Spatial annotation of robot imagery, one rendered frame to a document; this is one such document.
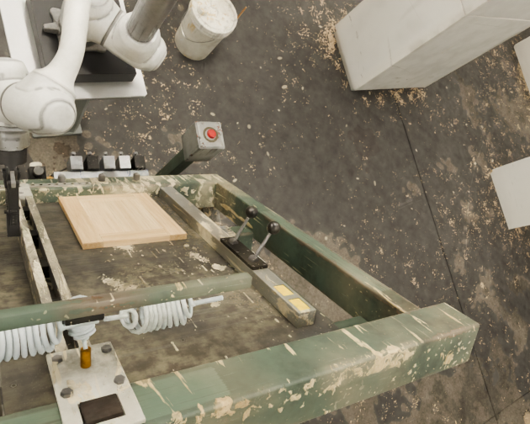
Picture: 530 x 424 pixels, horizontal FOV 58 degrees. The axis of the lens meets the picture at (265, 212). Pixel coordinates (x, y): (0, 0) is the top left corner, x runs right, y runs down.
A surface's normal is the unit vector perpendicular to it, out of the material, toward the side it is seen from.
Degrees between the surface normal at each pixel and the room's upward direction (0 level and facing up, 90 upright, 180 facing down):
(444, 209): 0
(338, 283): 90
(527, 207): 90
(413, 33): 90
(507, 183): 90
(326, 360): 56
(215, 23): 0
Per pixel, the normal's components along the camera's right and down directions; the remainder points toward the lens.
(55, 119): 0.70, 0.43
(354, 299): -0.85, 0.07
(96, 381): 0.13, -0.93
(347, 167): 0.50, -0.23
